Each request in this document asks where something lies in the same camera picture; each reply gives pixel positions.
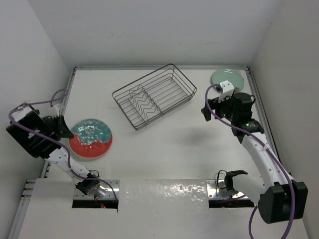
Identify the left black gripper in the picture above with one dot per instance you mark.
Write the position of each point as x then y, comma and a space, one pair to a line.
62, 127

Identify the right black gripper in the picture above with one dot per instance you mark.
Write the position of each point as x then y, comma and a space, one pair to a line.
215, 101

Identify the red and teal plate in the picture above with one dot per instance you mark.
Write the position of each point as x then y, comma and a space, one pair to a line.
92, 139

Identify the light green plate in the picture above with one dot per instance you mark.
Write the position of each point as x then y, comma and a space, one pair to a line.
234, 77

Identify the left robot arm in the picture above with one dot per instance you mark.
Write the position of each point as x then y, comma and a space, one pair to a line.
40, 137

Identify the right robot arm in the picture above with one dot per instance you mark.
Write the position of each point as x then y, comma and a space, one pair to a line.
280, 197

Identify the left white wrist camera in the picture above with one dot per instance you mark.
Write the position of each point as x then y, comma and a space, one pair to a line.
54, 111

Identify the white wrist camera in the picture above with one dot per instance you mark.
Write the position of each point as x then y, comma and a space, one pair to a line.
226, 89
54, 111

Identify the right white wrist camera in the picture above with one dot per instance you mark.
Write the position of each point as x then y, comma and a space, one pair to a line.
226, 89

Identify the wire dish rack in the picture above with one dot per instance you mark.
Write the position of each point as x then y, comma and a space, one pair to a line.
154, 95

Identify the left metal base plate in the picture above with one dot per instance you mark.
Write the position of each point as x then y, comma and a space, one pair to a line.
111, 185

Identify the metal base plate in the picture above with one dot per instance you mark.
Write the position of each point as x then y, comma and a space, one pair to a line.
216, 191
111, 185

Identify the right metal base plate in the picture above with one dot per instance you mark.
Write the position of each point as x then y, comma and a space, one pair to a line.
216, 191

